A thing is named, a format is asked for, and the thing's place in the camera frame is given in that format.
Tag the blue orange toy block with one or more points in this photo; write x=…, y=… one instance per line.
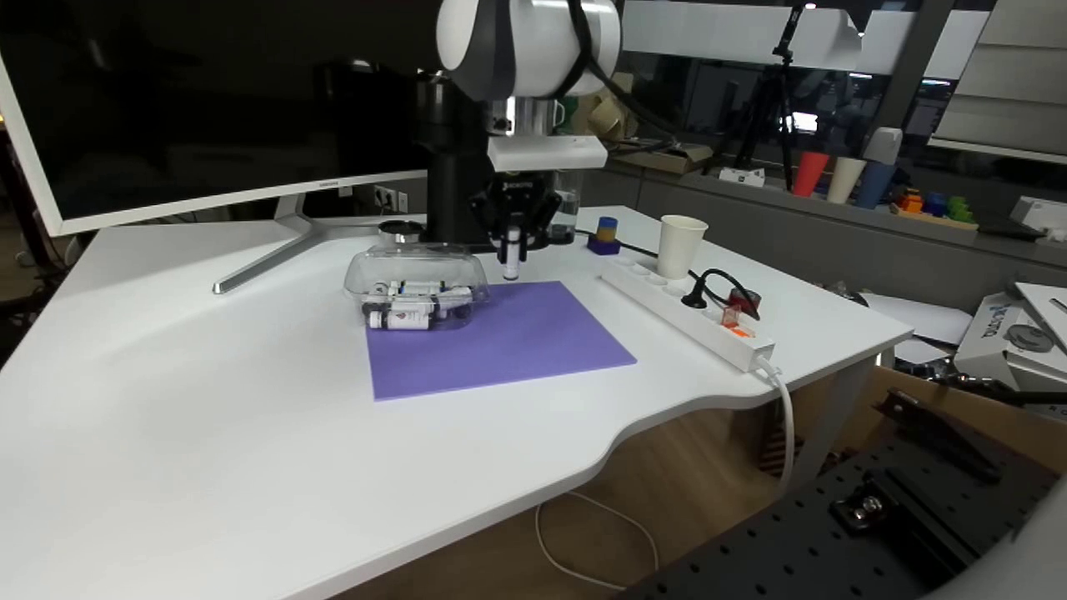
x=604, y=235

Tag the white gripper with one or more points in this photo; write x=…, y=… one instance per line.
x=542, y=152

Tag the blue plastic cup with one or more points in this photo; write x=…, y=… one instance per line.
x=874, y=180

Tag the white sachet in bowl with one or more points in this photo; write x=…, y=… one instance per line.
x=408, y=316

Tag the black camera tripod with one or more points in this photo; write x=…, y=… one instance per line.
x=787, y=87

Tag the purple mat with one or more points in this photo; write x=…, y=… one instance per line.
x=488, y=337

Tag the cardboard box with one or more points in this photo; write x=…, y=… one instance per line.
x=619, y=110

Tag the black perforated breadboard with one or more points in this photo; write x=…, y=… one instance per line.
x=822, y=536

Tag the white plastic cup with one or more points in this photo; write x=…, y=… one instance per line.
x=843, y=177

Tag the white power strip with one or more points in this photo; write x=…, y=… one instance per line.
x=678, y=312

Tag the white computer monitor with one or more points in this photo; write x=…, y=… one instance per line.
x=169, y=110

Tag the white paper cup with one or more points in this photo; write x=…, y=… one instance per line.
x=678, y=244

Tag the red plastic cup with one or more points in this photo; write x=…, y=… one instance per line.
x=809, y=175

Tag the clear water tank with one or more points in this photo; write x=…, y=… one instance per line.
x=568, y=211

